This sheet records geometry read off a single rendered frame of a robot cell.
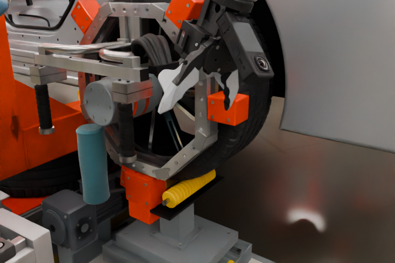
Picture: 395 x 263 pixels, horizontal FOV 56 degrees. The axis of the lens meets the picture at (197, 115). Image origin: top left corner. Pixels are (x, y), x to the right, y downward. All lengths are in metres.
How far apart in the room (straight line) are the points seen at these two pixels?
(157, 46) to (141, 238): 0.86
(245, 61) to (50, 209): 1.14
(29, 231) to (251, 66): 0.45
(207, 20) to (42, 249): 0.46
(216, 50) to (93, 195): 0.84
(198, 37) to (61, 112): 1.07
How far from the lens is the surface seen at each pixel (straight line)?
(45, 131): 1.19
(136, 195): 1.31
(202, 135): 1.04
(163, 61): 0.93
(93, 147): 1.22
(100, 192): 1.29
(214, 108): 1.00
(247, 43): 0.55
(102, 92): 1.05
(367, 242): 2.07
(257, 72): 0.52
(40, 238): 0.68
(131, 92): 0.89
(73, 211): 1.46
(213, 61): 0.58
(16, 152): 1.49
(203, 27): 0.61
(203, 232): 1.59
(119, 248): 1.66
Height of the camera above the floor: 1.15
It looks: 18 degrees down
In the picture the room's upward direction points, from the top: straight up
